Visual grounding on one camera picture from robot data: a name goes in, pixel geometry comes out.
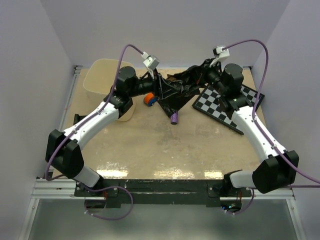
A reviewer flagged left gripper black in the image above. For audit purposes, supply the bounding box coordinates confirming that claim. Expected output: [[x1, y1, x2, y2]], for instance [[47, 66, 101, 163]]
[[128, 68, 179, 100]]

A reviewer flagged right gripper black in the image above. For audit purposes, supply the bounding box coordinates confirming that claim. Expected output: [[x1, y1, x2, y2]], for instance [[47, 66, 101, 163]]
[[189, 58, 228, 96]]

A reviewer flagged black trash bag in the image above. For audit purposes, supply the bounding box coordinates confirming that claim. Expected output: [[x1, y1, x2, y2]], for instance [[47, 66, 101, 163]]
[[157, 58, 212, 118]]

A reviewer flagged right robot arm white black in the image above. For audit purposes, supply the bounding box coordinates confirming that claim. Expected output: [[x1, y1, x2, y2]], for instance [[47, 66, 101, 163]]
[[200, 62, 299, 197]]

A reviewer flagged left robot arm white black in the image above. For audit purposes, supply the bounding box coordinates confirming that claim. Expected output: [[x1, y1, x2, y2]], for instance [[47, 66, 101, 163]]
[[45, 66, 181, 196]]

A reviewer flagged beige plastic trash bin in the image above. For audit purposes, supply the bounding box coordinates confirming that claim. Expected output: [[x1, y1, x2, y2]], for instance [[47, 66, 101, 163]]
[[82, 58, 137, 122]]

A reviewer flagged colourful toy car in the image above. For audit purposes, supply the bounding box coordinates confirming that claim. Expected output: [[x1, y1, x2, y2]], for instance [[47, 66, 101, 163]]
[[143, 92, 158, 107]]

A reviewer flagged black white chessboard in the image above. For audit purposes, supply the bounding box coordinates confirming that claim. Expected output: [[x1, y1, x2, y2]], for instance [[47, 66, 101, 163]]
[[191, 83, 266, 136]]

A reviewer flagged purple glitter microphone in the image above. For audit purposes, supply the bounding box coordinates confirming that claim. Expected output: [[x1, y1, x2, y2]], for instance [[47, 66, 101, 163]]
[[170, 112, 179, 125]]

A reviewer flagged small black block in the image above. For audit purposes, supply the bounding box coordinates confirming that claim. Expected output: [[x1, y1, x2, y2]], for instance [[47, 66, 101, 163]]
[[73, 114, 87, 125]]

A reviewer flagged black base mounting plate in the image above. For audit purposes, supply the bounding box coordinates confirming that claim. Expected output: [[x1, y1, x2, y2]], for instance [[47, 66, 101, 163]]
[[74, 179, 252, 209]]

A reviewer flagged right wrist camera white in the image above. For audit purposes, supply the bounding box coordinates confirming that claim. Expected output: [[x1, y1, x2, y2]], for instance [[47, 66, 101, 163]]
[[209, 45, 230, 67]]

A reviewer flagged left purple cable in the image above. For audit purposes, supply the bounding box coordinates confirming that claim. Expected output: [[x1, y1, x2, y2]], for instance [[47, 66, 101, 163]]
[[44, 43, 134, 220]]

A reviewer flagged purple cable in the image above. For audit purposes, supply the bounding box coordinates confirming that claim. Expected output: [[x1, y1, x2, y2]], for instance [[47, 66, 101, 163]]
[[44, 43, 134, 220], [224, 38, 320, 215]]

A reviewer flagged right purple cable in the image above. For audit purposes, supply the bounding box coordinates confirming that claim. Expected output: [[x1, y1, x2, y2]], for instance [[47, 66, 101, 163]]
[[224, 38, 320, 215]]

